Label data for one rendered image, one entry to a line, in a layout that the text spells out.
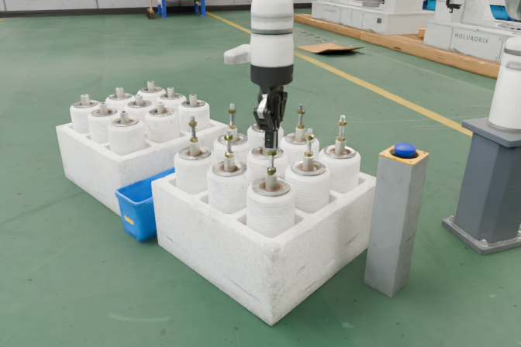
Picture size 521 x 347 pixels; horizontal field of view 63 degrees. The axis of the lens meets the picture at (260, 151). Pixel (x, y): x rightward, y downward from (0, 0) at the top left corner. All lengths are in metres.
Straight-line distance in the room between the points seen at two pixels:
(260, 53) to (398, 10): 3.51
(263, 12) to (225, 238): 0.44
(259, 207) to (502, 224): 0.63
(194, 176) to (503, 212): 0.74
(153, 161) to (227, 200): 0.39
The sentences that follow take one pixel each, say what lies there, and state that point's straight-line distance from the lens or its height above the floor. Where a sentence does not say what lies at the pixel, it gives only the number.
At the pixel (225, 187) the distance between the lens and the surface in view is 0.88.
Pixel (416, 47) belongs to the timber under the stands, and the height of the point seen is 0.07.
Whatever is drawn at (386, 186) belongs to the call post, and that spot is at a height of 0.25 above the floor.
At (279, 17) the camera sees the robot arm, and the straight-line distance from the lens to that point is 0.71.
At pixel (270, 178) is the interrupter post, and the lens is 0.81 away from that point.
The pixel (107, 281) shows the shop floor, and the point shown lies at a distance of 1.05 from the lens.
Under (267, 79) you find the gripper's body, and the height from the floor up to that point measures 0.47.
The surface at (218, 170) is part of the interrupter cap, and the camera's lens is 0.89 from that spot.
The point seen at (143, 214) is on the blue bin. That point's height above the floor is 0.08.
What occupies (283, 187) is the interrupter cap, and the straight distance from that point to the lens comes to 0.83.
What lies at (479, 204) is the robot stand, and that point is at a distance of 1.17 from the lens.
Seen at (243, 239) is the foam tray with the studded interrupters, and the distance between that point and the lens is 0.83.
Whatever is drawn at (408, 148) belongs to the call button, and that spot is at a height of 0.33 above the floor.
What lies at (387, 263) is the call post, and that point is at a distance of 0.95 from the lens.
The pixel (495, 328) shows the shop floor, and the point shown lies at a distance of 1.01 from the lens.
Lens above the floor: 0.64
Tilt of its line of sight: 23 degrees down
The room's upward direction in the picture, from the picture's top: straight up
